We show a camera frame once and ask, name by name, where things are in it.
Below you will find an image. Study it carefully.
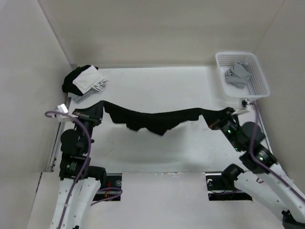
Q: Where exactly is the folded white tank top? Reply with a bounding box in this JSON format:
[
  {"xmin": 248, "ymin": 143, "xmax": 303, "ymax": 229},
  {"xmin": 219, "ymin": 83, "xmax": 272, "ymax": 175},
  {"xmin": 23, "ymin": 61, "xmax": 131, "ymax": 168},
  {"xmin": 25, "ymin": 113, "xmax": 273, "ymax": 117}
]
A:
[{"xmin": 72, "ymin": 65, "xmax": 109, "ymax": 94}]

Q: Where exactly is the black tank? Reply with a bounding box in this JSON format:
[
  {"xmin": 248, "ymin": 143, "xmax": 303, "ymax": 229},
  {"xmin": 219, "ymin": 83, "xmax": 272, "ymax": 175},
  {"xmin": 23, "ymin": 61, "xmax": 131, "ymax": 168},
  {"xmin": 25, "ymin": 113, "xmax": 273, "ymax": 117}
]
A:
[
  {"xmin": 62, "ymin": 65, "xmax": 91, "ymax": 96},
  {"xmin": 97, "ymin": 100, "xmax": 228, "ymax": 136}
]

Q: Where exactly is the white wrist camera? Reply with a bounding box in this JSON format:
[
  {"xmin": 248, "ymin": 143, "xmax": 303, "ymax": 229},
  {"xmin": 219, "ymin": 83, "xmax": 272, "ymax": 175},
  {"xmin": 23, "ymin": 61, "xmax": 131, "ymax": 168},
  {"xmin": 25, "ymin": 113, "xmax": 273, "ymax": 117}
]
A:
[
  {"xmin": 55, "ymin": 104, "xmax": 77, "ymax": 122},
  {"xmin": 232, "ymin": 99, "xmax": 253, "ymax": 115}
]

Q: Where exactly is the grey tank top in basket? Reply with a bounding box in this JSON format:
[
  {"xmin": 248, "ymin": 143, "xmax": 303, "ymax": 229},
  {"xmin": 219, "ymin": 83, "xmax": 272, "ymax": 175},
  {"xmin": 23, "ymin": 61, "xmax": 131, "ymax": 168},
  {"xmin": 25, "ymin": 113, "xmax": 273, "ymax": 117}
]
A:
[{"xmin": 225, "ymin": 62, "xmax": 251, "ymax": 89}]

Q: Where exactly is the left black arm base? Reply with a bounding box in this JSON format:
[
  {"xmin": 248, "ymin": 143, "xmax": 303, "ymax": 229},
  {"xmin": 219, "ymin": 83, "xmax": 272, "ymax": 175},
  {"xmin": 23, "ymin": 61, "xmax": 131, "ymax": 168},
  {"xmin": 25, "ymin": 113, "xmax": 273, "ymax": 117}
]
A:
[{"xmin": 93, "ymin": 174, "xmax": 122, "ymax": 201}]

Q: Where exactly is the folded grey tank top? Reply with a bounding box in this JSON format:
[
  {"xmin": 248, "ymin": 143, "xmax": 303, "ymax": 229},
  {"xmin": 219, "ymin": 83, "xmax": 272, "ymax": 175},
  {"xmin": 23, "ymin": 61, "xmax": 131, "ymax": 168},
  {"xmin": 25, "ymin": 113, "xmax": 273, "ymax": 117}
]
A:
[{"xmin": 68, "ymin": 86, "xmax": 97, "ymax": 104}]

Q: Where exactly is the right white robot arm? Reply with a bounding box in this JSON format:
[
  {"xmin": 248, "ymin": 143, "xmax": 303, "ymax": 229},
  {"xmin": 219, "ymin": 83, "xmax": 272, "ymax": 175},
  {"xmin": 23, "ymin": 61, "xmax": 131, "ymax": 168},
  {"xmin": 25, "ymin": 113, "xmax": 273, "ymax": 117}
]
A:
[{"xmin": 203, "ymin": 107, "xmax": 305, "ymax": 229}]

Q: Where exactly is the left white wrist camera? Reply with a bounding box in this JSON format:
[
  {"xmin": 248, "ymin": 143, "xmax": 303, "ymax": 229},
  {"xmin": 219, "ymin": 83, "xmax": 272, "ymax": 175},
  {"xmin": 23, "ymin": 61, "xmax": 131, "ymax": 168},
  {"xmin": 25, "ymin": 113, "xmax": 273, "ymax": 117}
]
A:
[{"xmin": 55, "ymin": 104, "xmax": 77, "ymax": 122}]

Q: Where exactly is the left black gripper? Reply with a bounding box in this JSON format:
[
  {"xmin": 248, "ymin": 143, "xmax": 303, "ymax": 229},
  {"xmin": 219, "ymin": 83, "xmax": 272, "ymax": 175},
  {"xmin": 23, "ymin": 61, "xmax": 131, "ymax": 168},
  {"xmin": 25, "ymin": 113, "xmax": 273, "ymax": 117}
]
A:
[{"xmin": 71, "ymin": 100, "xmax": 104, "ymax": 153}]

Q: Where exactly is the folded black tank top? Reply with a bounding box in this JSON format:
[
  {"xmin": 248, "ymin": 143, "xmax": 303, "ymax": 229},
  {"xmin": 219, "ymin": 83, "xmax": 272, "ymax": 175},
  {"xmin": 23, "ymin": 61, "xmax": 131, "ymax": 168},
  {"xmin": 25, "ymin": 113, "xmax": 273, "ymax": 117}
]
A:
[{"xmin": 62, "ymin": 65, "xmax": 91, "ymax": 96}]

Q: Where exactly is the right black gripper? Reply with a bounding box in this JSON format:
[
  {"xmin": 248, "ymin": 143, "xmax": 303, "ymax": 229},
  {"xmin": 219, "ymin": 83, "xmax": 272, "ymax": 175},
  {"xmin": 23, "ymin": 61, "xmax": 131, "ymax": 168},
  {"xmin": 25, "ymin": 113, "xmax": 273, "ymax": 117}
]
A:
[{"xmin": 200, "ymin": 106, "xmax": 243, "ymax": 151}]

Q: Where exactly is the white plastic basket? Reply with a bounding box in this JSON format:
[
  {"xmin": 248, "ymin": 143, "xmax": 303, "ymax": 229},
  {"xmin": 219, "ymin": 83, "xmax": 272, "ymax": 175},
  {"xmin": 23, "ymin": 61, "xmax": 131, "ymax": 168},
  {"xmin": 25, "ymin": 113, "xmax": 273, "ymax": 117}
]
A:
[{"xmin": 215, "ymin": 52, "xmax": 270, "ymax": 102}]

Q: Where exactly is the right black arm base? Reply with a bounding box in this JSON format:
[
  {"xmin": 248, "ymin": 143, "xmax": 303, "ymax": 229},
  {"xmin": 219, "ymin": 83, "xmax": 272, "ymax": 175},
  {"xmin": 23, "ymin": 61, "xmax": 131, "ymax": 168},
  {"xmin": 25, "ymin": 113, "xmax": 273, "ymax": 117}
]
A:
[{"xmin": 205, "ymin": 164, "xmax": 253, "ymax": 201}]

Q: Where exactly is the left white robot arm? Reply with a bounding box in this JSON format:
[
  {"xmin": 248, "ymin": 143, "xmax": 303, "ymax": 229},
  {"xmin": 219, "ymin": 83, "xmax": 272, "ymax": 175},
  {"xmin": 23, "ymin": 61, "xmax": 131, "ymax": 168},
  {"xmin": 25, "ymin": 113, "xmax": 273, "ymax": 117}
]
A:
[{"xmin": 45, "ymin": 104, "xmax": 107, "ymax": 229}]

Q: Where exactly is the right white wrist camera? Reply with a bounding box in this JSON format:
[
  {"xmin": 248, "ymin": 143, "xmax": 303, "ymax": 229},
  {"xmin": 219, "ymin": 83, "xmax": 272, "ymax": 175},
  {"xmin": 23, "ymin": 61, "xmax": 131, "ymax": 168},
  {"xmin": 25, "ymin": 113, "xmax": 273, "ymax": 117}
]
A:
[{"xmin": 232, "ymin": 99, "xmax": 253, "ymax": 115}]

